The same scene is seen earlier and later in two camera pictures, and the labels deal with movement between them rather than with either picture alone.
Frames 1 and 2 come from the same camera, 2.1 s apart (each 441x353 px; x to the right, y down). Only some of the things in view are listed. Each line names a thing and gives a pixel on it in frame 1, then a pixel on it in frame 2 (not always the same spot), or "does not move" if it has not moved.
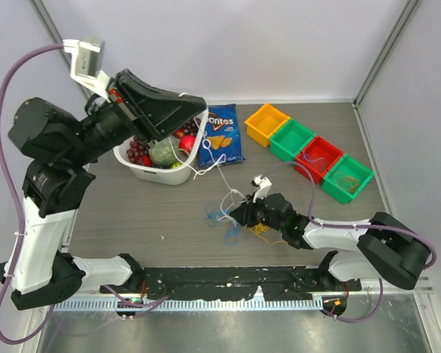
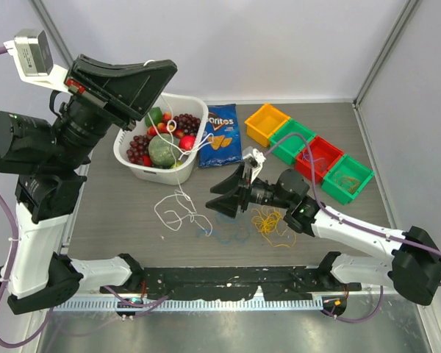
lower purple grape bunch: x=136 y=151 does not move
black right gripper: x=244 y=213 → x=235 y=195
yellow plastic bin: x=264 y=123 does not move
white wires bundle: x=217 y=164 → x=175 y=210
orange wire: x=345 y=182 does not move
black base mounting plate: x=195 y=284 does not move
